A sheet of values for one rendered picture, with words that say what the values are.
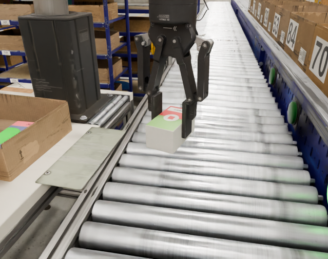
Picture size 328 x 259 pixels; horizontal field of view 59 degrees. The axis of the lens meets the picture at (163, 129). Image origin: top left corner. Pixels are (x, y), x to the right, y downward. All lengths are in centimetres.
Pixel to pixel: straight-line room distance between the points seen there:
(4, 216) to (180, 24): 50
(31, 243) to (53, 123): 94
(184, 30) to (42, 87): 71
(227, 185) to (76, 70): 60
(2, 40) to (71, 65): 142
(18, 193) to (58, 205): 113
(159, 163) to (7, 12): 176
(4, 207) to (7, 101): 45
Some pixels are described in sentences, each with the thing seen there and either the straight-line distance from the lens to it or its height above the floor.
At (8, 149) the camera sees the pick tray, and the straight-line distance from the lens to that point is 76.
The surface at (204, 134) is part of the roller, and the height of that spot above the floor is 74.
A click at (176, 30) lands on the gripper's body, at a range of 48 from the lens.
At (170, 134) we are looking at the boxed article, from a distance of 49.
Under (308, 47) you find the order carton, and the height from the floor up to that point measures 97.
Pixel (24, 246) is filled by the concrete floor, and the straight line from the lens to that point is 170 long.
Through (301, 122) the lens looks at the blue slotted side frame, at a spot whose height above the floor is 77.
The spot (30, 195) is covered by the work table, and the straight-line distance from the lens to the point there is 72.
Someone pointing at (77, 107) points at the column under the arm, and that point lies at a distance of 104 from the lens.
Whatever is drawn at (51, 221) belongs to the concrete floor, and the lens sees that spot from 178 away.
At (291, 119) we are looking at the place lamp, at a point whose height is 80.
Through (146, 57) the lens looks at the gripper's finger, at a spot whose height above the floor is 106.
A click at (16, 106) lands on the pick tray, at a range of 106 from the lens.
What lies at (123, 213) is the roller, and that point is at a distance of 63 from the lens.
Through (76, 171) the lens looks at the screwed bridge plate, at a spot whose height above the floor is 75.
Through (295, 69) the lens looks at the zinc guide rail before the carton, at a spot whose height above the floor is 89.
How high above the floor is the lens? 117
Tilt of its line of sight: 27 degrees down
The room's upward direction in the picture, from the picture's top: straight up
